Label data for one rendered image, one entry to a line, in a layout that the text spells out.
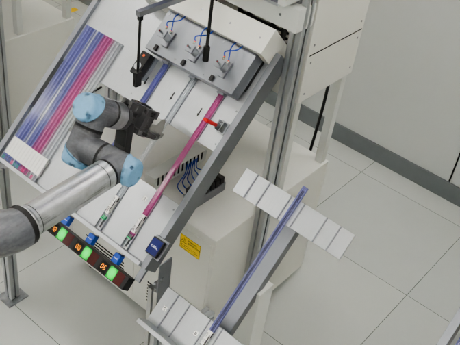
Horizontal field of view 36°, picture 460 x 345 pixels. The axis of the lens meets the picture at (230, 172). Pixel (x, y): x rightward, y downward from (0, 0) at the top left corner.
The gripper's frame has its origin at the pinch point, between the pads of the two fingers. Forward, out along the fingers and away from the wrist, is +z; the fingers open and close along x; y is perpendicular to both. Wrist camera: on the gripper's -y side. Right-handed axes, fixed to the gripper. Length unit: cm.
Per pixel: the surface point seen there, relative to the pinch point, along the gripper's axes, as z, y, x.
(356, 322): 111, -40, -53
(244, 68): 0.1, 28.9, -15.9
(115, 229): -4.5, -29.4, -5.0
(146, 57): -0.4, 18.2, 15.4
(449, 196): 194, 20, -43
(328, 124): 66, 25, -19
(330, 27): 26, 52, -21
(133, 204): -2.8, -20.5, -5.7
